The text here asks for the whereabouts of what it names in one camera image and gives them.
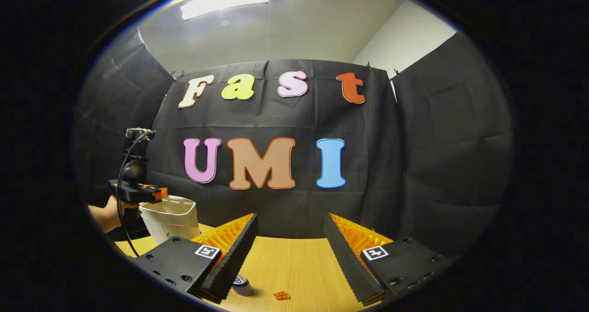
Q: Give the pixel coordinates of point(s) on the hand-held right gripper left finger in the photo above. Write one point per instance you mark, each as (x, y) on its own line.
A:
(232, 261)

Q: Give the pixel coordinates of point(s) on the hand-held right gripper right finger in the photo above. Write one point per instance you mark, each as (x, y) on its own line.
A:
(349, 266)

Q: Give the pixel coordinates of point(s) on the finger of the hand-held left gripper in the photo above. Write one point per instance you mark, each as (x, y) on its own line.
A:
(148, 193)

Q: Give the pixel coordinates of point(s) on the silver blue pop can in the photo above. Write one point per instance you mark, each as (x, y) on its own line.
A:
(242, 285)

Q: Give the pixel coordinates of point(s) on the white desktop garbage bin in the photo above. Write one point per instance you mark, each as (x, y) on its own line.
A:
(172, 222)

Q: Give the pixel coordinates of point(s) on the orange paper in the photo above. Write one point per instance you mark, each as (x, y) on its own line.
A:
(281, 295)

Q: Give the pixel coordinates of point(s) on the wooden desktop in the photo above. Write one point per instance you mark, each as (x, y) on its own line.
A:
(294, 270)

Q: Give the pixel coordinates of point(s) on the black backdrop cloth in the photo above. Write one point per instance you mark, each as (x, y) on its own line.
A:
(285, 118)

